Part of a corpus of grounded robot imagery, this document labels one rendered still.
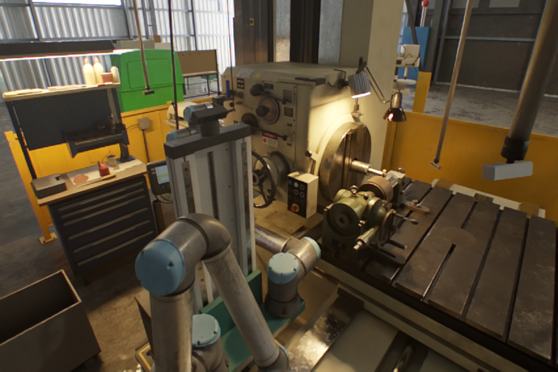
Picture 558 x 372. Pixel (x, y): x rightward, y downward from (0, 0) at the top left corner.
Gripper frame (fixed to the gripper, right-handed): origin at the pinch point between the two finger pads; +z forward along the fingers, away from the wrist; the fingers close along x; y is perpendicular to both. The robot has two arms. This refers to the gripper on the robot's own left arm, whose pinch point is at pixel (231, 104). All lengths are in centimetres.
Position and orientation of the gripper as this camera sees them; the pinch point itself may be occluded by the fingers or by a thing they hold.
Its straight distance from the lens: 200.2
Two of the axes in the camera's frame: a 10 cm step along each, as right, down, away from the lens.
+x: 0.0, 9.2, 4.0
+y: -7.5, -2.7, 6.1
